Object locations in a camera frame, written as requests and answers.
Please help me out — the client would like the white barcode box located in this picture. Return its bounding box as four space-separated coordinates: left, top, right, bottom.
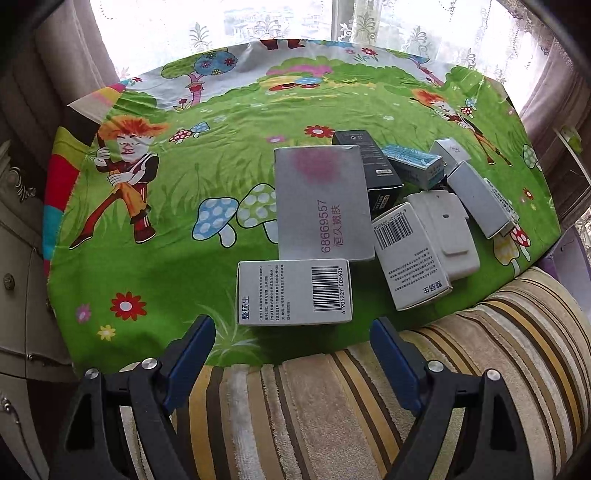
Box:
235 259 353 327
372 202 453 311

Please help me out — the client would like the white plastic device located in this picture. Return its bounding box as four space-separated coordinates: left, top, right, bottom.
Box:
406 190 480 281

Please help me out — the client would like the grey white long box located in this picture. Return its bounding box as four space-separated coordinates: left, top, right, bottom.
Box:
448 162 519 239

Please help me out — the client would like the white barcode box front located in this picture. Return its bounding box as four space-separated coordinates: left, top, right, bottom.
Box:
235 259 353 327

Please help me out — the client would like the black rectangular box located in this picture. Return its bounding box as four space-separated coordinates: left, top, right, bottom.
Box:
332 130 404 219

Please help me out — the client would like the teal blue small box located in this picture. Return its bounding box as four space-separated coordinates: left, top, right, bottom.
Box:
382 144 446 190

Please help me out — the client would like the large silver grey box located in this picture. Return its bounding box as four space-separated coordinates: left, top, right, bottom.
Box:
274 145 375 262

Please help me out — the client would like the small white cube box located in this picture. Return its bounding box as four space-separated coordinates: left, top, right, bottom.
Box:
430 138 471 176

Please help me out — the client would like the beige cabinet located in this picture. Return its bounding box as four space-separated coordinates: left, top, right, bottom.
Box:
1 142 76 479

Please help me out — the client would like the green cartoon tablecloth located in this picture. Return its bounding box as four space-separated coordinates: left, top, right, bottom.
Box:
42 40 560 372

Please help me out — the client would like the white shelf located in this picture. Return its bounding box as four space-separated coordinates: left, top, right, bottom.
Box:
555 125 583 159

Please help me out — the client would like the pink drape curtain right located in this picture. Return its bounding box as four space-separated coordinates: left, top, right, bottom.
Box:
520 40 590 157

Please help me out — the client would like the pink drape curtain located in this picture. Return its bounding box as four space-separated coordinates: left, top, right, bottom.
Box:
1 0 118 163
520 40 590 157

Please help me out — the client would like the pink drape curtain left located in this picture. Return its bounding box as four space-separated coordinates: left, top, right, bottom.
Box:
1 0 118 163

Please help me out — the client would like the white lace curtain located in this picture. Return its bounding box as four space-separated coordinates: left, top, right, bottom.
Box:
91 0 554 108

